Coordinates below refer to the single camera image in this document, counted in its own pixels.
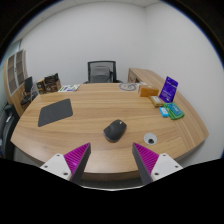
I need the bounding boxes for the white leaflet with green print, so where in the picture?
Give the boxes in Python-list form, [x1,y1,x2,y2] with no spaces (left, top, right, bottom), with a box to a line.
[57,84,81,93]

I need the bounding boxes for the green flat box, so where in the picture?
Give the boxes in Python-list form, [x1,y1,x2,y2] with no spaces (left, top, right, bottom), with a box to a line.
[163,102,185,121]

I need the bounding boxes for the round grey-white disc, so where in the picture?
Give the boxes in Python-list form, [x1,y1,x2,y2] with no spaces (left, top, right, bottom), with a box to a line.
[118,82,139,92]

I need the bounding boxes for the wooden side desk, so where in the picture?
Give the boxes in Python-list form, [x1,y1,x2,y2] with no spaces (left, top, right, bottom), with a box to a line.
[127,67,168,88]

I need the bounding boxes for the stack of dark cardboard boxes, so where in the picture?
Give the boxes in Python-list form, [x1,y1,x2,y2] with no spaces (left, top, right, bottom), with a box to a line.
[35,72,62,95]

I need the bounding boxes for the small blue box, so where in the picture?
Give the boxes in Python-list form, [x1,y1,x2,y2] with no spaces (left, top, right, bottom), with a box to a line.
[158,106,170,118]

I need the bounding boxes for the dark grey mouse pad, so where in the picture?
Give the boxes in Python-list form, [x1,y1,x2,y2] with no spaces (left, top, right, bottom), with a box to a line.
[37,98,74,128]

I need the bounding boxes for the black computer mouse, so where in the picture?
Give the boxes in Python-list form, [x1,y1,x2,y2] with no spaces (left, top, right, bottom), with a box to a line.
[102,119,128,143]

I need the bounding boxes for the purple standing card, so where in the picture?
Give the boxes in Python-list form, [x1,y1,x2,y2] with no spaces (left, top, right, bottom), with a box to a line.
[158,76,179,104]

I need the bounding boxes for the wooden shelf unit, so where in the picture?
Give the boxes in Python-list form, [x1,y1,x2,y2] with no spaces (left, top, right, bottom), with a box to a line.
[3,49,29,118]

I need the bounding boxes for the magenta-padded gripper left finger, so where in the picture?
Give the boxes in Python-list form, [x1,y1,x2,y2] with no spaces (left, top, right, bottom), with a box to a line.
[39,142,92,185]

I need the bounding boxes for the black leather office chair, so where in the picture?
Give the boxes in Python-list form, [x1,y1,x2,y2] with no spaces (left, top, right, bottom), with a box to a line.
[0,103,20,160]

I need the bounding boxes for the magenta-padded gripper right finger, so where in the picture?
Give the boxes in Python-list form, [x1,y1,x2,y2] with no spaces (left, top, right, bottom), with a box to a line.
[131,142,184,185]

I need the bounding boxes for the round grey cable grommet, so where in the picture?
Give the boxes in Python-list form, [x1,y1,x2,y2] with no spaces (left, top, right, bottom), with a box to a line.
[143,132,158,145]

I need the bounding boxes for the black mesh office chair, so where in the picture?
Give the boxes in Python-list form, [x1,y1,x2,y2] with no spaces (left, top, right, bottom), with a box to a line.
[83,60,124,84]

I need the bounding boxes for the black visitor chair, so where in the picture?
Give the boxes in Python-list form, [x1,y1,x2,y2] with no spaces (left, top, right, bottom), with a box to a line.
[19,76,39,106]

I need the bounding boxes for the small tan box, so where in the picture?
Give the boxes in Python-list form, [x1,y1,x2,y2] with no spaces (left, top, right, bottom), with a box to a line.
[148,95,165,108]

